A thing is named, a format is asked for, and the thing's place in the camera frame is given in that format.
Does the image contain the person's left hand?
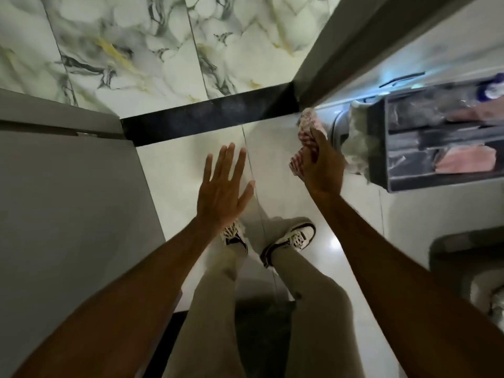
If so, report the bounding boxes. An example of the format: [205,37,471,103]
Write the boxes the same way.
[196,143,256,233]

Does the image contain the person's right hand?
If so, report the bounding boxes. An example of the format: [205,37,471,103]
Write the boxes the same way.
[301,128,347,197]

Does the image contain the red checked cloth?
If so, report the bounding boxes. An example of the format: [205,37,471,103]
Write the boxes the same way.
[289,108,328,180]

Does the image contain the person's left forearm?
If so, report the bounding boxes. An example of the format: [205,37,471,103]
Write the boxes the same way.
[12,216,221,378]

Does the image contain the person's right forearm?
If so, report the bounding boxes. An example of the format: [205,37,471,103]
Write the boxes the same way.
[309,189,504,378]

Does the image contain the round white fridge knob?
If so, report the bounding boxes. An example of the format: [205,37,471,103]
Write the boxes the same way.
[330,109,352,149]

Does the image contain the crumpled white plastic bag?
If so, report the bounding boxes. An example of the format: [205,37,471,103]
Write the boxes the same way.
[342,99,374,181]

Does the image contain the white and black left shoe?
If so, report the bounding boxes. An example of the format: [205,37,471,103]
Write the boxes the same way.
[220,220,249,255]

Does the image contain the white and black shoe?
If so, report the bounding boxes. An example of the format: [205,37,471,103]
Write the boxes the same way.
[220,220,249,255]
[260,218,317,269]

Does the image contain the black skirting strip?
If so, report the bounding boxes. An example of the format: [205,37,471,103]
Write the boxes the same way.
[120,82,301,148]

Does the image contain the white and black right shoe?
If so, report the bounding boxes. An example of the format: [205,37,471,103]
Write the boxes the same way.
[260,218,317,269]

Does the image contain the dark grey fridge shelf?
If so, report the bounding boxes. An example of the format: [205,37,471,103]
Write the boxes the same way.
[367,76,504,193]

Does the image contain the grey fridge door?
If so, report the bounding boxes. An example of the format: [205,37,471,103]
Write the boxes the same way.
[292,0,504,111]

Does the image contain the beige trousers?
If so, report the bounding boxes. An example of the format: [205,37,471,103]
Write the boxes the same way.
[162,216,365,378]

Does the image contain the pink food packet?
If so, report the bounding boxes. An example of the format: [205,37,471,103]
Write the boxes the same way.
[434,145,497,174]

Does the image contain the grey cabinet door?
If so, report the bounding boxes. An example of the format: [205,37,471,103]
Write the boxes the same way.
[0,88,182,378]

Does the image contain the blue capped bottle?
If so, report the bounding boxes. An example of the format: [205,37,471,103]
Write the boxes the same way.
[476,72,504,102]

